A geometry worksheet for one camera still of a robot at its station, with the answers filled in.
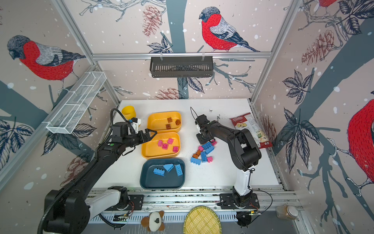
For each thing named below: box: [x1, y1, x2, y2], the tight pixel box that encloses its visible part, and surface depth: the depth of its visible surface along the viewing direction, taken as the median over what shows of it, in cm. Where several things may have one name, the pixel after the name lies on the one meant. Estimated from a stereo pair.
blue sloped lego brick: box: [163, 163, 174, 173], surface depth 85 cm
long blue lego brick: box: [152, 167, 166, 177], surface depth 83 cm
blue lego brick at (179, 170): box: [174, 163, 184, 177], surface depth 86 cm
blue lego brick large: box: [200, 151, 207, 163], surface depth 90 cm
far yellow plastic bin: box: [147, 111, 182, 133], surface depth 108 cm
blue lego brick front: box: [190, 156, 202, 166], surface depth 89 cm
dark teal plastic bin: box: [139, 158, 187, 190], surface depth 83 cm
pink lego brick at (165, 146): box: [162, 143, 169, 150], surface depth 94 cm
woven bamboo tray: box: [183, 205, 223, 234], surface depth 69 cm
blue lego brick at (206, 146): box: [201, 141, 212, 151], surface depth 96 cm
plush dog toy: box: [140, 210, 166, 233], surface depth 68 cm
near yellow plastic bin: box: [141, 131, 181, 160], surface depth 95 cm
